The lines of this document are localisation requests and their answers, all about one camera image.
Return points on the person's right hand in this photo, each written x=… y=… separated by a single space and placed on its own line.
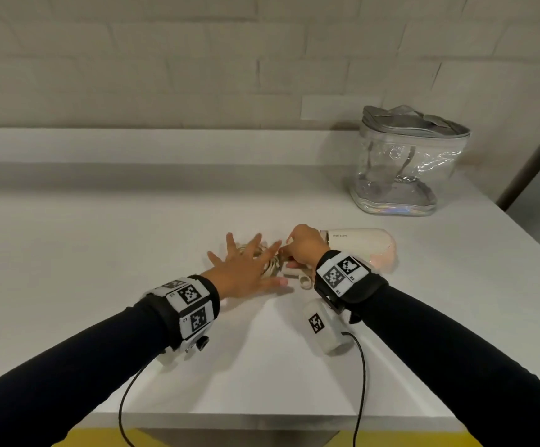
x=304 y=246

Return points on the person's left hand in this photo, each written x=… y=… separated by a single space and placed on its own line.
x=242 y=274

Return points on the white pink hair dryer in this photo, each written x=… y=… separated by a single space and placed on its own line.
x=363 y=244

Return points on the clear plastic zip bag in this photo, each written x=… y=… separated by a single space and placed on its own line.
x=405 y=172

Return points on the person's left forearm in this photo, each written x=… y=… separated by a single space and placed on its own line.
x=65 y=367

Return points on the person's right forearm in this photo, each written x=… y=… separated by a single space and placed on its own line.
x=461 y=367

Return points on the black right wristband with markers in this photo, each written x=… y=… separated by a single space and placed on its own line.
x=349 y=279

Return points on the black wristband with markers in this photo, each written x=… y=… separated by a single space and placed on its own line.
x=186 y=307
x=349 y=279

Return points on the black left wristband with markers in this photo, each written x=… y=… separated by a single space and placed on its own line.
x=186 y=307

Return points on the yellow grey base cabinet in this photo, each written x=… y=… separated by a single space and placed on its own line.
x=102 y=438

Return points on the grey metal pole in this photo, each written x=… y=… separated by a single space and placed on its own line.
x=530 y=162

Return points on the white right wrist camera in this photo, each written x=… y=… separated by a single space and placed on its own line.
x=328 y=335

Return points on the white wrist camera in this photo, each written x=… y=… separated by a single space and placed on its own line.
x=328 y=335
x=176 y=356

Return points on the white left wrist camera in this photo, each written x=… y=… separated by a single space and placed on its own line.
x=176 y=356

